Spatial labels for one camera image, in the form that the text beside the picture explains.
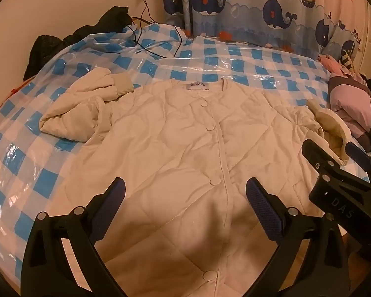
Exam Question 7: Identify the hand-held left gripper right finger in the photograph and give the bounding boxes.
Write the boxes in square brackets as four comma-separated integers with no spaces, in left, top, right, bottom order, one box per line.
[244,177,349,297]

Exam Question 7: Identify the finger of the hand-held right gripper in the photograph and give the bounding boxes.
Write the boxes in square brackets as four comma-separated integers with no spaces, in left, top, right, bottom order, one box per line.
[345,142,371,187]
[301,139,347,177]

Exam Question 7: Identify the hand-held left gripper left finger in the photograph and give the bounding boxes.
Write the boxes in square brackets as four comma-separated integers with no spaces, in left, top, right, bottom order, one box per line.
[21,177,126,297]

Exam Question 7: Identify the white quilted jacket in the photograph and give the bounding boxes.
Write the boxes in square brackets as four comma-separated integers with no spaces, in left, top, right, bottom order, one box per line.
[39,67,350,297]

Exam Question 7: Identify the pink and purple jacket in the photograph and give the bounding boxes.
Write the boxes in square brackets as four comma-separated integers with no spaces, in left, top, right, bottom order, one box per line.
[317,54,371,149]

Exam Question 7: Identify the black and white striped cloth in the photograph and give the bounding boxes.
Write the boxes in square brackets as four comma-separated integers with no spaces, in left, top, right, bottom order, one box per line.
[341,49,355,69]

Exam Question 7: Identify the blue checkered bed cover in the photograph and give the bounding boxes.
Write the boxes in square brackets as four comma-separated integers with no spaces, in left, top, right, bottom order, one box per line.
[0,23,371,285]

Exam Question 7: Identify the whale print curtain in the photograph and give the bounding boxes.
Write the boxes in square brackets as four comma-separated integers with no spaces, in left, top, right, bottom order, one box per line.
[161,0,370,61]

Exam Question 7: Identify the black padded jacket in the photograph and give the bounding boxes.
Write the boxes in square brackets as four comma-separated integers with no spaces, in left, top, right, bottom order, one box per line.
[23,6,133,81]

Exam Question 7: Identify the black cable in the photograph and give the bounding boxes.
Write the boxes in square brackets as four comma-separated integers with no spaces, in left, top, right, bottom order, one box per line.
[128,0,192,58]

